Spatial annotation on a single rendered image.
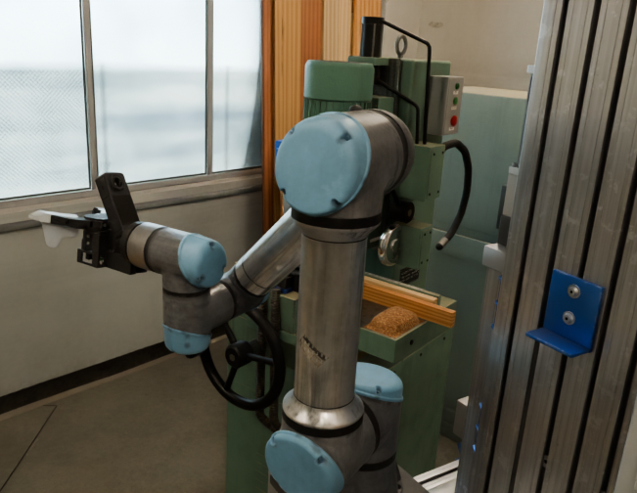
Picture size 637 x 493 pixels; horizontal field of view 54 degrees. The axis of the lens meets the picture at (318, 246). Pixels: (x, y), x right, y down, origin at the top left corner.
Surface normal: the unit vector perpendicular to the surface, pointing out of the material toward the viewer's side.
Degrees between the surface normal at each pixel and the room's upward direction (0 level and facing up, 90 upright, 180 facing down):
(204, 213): 90
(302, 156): 82
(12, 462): 1
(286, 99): 87
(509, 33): 90
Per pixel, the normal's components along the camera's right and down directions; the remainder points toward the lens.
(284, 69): 0.72, 0.19
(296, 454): -0.54, 0.35
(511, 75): -0.68, 0.18
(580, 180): -0.85, 0.11
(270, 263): -0.30, 0.49
